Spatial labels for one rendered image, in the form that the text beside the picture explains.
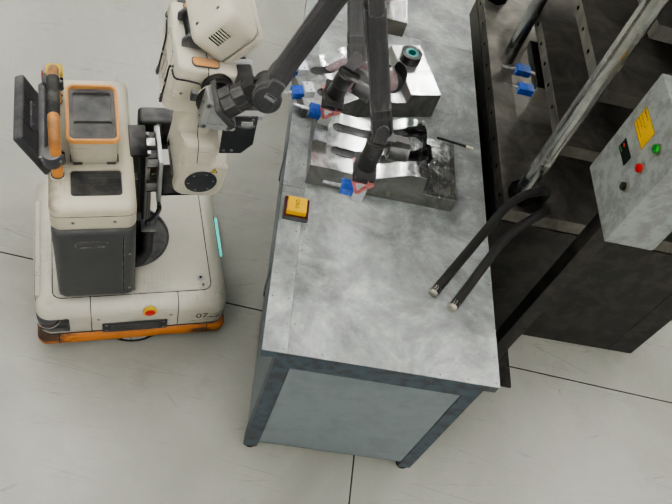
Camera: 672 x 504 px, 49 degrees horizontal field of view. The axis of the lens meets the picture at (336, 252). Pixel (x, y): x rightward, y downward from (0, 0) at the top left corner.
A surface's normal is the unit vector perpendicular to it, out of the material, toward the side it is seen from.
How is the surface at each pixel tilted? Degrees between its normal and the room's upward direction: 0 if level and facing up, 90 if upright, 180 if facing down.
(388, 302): 0
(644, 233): 90
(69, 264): 90
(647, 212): 90
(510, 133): 0
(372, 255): 0
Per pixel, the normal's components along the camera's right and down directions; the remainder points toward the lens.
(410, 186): -0.05, 0.81
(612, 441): 0.23, -0.56
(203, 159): 0.21, 0.83
